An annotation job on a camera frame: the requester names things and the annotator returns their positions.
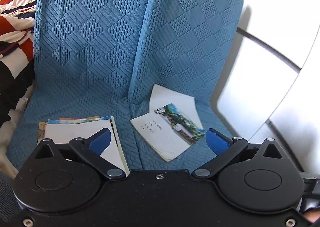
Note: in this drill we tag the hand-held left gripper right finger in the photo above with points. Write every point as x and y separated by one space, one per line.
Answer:
216 141

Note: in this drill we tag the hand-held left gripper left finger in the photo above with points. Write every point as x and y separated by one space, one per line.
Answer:
100 141

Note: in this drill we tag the white and orange paperback book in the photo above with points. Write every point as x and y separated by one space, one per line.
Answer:
75 118

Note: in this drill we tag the photo cover notebook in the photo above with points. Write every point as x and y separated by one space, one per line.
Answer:
155 132

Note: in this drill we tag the painting cover book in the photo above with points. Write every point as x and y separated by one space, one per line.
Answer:
40 129

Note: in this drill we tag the blue quilted sofa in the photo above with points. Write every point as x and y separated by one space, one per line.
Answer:
100 42

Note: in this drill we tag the dark grey cloth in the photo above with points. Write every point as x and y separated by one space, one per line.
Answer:
6 192

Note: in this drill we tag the red black striped blanket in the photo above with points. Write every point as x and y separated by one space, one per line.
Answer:
15 29

